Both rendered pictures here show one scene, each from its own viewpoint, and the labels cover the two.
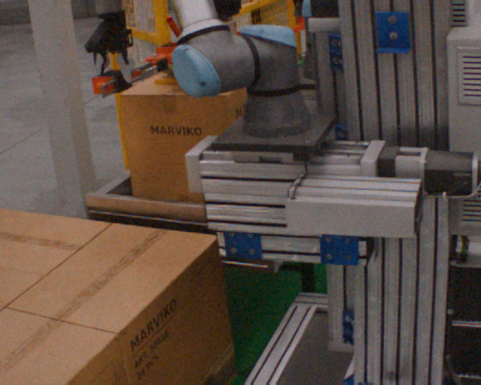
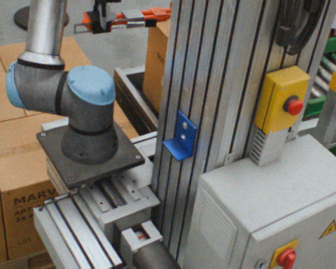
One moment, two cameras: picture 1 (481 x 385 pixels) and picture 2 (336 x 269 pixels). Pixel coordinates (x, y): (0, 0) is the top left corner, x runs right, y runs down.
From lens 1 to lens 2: 1.25 m
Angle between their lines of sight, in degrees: 27
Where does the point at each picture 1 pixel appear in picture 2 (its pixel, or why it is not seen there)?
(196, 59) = (8, 83)
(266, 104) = (69, 132)
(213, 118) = not seen: hidden behind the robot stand
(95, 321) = (3, 174)
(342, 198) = (59, 234)
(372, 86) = (168, 159)
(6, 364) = not seen: outside the picture
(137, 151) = (150, 62)
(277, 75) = (77, 119)
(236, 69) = (38, 103)
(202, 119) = not seen: hidden behind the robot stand
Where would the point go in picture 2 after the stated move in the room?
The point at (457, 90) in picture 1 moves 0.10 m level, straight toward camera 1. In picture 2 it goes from (197, 217) to (161, 235)
